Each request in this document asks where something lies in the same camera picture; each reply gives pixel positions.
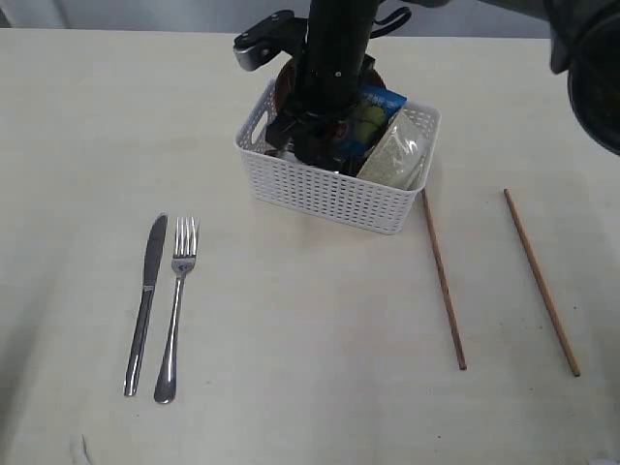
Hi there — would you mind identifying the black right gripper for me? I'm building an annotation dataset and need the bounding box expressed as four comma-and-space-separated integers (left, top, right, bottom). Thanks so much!
265, 104, 358, 170

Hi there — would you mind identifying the silver metal fork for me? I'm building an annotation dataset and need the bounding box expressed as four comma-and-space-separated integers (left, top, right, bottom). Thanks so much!
154, 217, 199, 404

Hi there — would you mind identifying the wooden chopstick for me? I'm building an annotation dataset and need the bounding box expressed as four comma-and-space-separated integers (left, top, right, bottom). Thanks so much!
421, 189, 468, 371
503, 188, 581, 378

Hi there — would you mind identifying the silver table knife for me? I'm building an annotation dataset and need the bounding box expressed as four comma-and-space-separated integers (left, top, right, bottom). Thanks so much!
123, 214, 168, 397

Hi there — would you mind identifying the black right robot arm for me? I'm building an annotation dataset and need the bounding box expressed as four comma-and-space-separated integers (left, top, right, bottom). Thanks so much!
233, 1, 619, 171

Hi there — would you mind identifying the brown round plate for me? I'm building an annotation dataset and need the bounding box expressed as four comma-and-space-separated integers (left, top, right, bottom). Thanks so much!
273, 54, 386, 112

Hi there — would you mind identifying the blue chips snack bag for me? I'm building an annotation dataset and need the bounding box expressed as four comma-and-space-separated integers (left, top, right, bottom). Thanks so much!
332, 85, 407, 158

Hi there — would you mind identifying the white perforated plastic basket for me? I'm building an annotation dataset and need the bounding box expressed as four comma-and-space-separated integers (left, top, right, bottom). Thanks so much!
234, 79, 441, 234

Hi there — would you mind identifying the speckled white bowl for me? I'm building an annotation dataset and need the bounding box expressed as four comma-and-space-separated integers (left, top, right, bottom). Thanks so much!
356, 109, 430, 191

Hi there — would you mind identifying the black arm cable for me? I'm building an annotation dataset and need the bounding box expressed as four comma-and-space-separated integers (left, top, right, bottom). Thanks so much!
371, 6, 413, 36

